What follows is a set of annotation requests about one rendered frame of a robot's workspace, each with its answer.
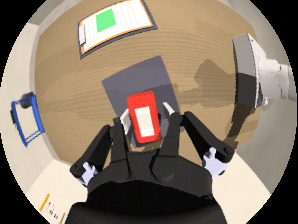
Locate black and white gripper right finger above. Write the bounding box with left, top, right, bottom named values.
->
left=152, top=103, right=235, bottom=184

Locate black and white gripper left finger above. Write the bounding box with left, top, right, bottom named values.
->
left=69, top=109, right=132, bottom=188

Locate red self-inking stamp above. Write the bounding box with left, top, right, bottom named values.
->
left=127, top=91, right=161, bottom=143

